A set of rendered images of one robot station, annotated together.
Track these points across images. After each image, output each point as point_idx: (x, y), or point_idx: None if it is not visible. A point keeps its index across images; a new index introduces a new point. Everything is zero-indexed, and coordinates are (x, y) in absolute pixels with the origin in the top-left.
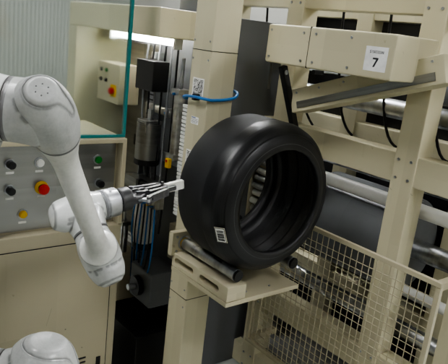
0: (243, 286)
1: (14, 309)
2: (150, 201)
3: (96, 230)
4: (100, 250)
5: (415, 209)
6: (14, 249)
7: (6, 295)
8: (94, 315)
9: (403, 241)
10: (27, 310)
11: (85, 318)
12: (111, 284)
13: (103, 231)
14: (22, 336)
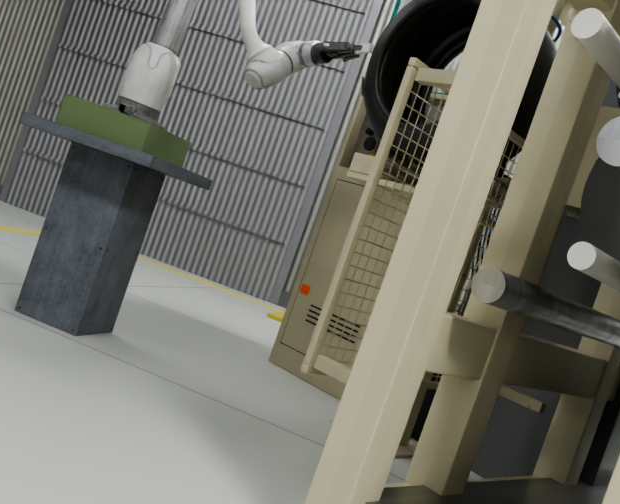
0: (370, 158)
1: (329, 235)
2: (324, 45)
3: (242, 20)
4: (246, 42)
5: (580, 51)
6: (349, 179)
7: (329, 218)
8: (381, 283)
9: (546, 105)
10: (337, 241)
11: (374, 280)
12: (254, 85)
13: (250, 26)
14: (325, 266)
